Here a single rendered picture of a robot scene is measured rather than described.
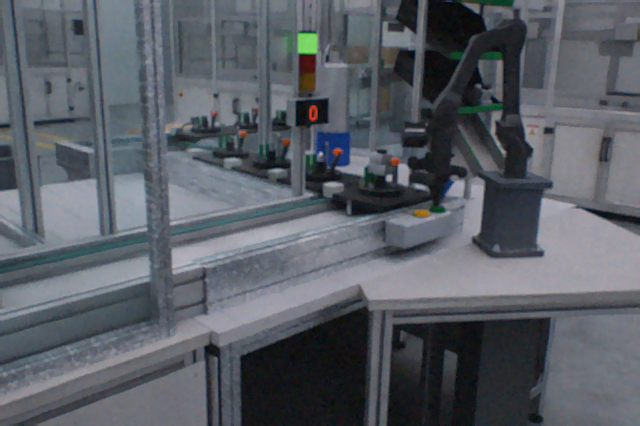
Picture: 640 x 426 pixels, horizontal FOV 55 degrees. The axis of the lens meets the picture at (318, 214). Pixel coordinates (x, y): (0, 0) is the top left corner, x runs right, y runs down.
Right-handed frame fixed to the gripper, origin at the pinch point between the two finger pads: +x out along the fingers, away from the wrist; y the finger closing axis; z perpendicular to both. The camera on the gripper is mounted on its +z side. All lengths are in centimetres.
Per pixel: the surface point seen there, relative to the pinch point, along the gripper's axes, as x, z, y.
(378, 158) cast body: -6.5, 20.6, 0.5
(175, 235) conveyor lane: 7, 30, 61
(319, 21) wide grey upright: -47, 128, -77
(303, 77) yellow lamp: -28.7, 32.1, 19.7
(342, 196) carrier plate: 4.1, 24.9, 10.2
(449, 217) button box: 5.7, -3.9, -0.9
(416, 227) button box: 5.8, -3.9, 13.2
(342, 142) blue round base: 4, 93, -60
